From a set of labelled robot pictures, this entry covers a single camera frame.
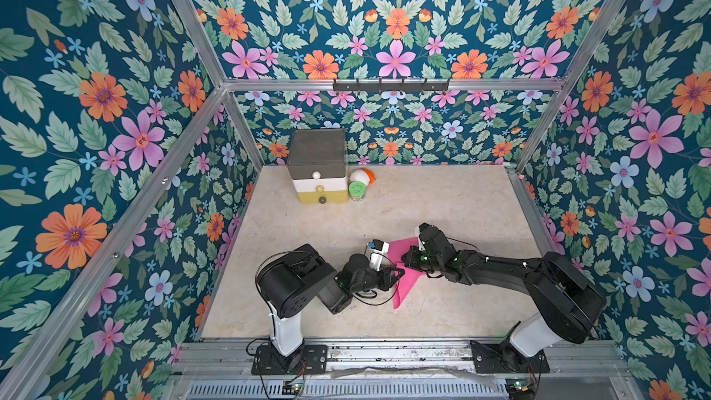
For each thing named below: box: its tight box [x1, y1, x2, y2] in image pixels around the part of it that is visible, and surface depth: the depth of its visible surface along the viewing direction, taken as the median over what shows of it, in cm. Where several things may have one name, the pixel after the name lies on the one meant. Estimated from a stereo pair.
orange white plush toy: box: [349, 167, 376, 187], surface depth 113 cm
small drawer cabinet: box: [286, 127, 350, 205], surface depth 103 cm
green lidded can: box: [348, 180, 368, 202], surface depth 109 cm
